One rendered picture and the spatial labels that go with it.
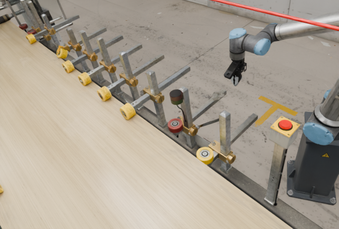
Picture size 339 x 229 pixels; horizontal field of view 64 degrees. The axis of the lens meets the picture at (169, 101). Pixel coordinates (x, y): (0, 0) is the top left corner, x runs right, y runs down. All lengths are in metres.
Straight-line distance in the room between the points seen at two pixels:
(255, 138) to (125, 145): 1.42
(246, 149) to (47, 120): 1.60
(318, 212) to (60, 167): 1.71
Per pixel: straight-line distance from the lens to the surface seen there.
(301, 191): 2.28
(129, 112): 1.50
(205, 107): 1.58
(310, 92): 3.08
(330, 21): 1.45
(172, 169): 1.28
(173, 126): 1.44
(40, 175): 1.51
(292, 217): 1.41
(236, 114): 2.74
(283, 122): 1.00
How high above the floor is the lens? 1.95
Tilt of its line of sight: 41 degrees down
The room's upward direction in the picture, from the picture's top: 12 degrees counter-clockwise
